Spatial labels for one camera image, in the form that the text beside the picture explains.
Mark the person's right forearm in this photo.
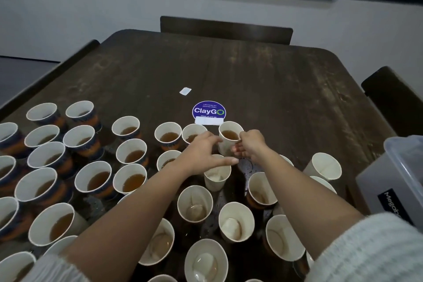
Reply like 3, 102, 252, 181
254, 149, 423, 282

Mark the person's right hand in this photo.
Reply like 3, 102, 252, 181
230, 129, 271, 163

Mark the person's left forearm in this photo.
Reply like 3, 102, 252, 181
20, 163, 193, 282

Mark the dark wooden table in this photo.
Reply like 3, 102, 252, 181
0, 29, 397, 282

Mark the group of paper cups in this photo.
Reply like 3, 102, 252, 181
0, 100, 345, 282

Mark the round blue sticker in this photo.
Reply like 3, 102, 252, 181
192, 100, 227, 126

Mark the clear plastic storage bin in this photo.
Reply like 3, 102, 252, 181
356, 135, 423, 230

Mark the person's left hand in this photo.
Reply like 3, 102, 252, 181
173, 131, 240, 177

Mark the dark wooden chair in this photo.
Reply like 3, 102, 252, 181
160, 15, 293, 45
361, 66, 423, 137

